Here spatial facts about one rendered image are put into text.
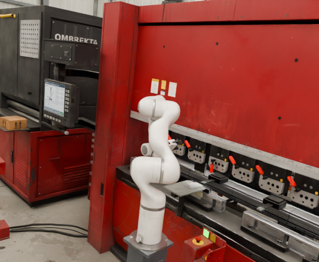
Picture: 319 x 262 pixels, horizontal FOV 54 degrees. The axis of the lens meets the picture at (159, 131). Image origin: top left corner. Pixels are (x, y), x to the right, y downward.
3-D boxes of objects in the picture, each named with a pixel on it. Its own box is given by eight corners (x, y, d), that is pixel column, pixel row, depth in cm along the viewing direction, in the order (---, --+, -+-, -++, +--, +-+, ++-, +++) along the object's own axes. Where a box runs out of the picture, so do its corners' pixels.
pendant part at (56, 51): (40, 130, 299) (43, 38, 281) (63, 128, 317) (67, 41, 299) (68, 143, 266) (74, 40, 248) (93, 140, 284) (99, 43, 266)
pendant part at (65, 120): (42, 117, 290) (43, 78, 282) (54, 116, 298) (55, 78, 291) (68, 128, 260) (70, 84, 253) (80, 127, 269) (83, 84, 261)
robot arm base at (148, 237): (147, 256, 141) (152, 219, 137) (121, 237, 154) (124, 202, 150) (175, 242, 155) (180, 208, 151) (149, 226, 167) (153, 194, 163)
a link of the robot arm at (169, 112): (144, 186, 147) (178, 190, 148) (146, 173, 138) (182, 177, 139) (150, 108, 178) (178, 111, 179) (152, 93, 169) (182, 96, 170)
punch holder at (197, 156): (187, 158, 236) (189, 137, 233) (194, 157, 242) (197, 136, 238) (202, 164, 226) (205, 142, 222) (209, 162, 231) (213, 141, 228)
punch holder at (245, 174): (230, 175, 208) (235, 152, 204) (238, 174, 214) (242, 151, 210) (250, 184, 197) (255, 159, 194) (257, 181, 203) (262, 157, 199)
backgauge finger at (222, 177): (195, 182, 242) (196, 176, 241) (216, 177, 260) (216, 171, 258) (207, 187, 234) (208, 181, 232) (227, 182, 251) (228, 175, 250)
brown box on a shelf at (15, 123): (-6, 126, 342) (-6, 114, 339) (18, 124, 360) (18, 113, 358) (4, 132, 322) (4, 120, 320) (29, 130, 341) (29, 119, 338)
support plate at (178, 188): (162, 187, 224) (162, 186, 223) (187, 181, 241) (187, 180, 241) (180, 197, 211) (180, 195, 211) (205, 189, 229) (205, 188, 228)
